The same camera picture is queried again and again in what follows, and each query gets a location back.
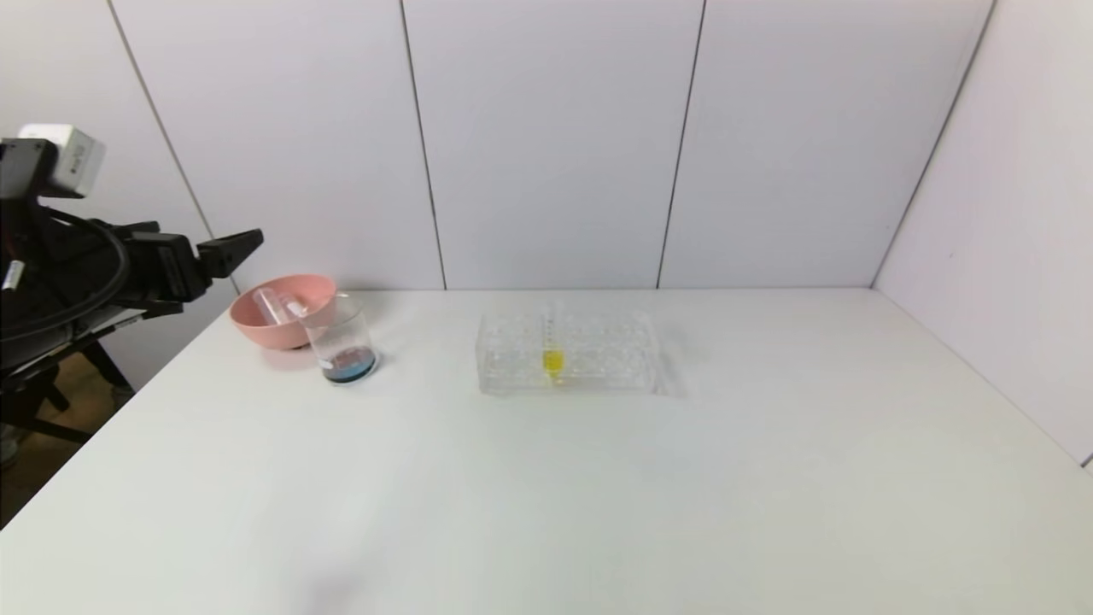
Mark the test tube with red pigment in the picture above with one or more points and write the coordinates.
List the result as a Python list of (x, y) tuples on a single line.
[(297, 309)]

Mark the pink plastic bowl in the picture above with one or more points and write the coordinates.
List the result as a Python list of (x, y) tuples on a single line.
[(265, 335)]

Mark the test tube with yellow pigment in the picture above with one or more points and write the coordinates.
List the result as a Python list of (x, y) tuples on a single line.
[(552, 360)]

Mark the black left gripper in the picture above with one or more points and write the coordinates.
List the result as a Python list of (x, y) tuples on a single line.
[(182, 260)]

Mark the clear acrylic test tube rack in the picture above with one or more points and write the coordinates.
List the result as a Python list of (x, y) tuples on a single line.
[(615, 359)]

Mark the clear glass beaker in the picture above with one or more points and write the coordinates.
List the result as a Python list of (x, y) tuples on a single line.
[(346, 359)]

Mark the test tube with blue pigment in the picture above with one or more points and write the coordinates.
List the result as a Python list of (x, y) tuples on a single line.
[(269, 306)]

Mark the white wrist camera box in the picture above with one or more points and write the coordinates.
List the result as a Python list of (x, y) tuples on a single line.
[(73, 158)]

